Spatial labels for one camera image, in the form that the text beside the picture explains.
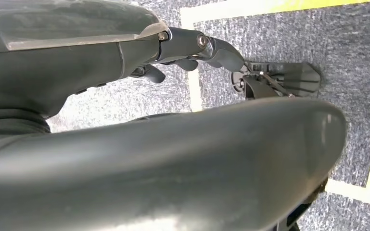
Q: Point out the black robot foot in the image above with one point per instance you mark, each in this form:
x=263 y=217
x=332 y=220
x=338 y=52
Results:
x=293 y=78

